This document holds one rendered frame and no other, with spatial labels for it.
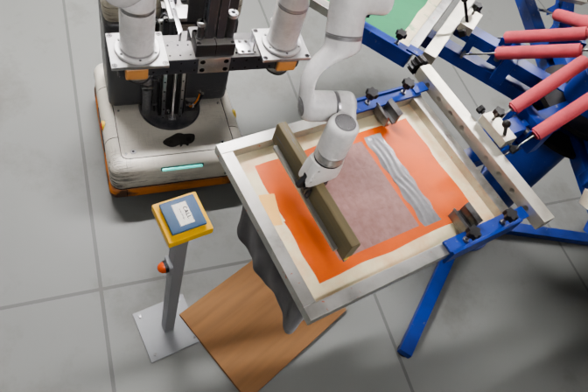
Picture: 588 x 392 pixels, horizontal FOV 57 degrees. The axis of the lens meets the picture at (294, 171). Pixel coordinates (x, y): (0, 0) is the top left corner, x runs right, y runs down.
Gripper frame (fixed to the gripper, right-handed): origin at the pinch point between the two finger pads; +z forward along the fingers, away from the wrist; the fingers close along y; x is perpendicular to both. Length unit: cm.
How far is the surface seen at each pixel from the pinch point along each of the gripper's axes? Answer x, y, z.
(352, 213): 5.7, -15.6, 14.6
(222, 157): -24.0, 14.0, 11.4
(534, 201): 27, -70, 6
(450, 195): 12, -51, 15
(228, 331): 2, 9, 108
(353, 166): -8.7, -25.2, 14.8
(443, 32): -46, -89, 7
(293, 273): 16.5, 12.0, 11.0
